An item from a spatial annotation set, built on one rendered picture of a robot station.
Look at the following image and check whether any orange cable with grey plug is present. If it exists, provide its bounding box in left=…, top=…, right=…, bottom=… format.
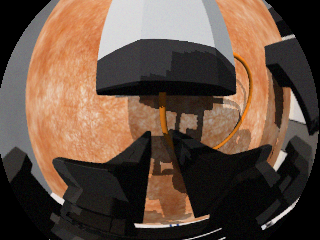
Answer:
left=159, top=52, right=253, bottom=150

